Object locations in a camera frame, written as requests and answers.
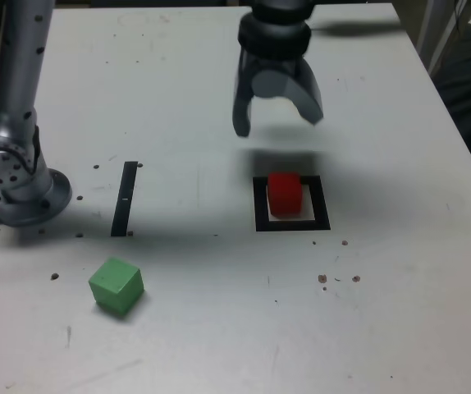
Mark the green cube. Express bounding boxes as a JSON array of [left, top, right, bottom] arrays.
[[88, 256, 145, 318]]

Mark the white metal frame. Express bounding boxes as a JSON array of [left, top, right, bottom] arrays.
[[415, 0, 471, 75]]

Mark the black tape square outline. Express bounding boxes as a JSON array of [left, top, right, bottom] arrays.
[[252, 175, 332, 232]]

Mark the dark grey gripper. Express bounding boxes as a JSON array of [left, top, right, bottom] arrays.
[[231, 49, 325, 139]]

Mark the black tape strip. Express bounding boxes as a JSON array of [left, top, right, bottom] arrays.
[[110, 161, 139, 238]]

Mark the red cube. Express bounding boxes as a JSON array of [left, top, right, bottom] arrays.
[[267, 172, 304, 218]]

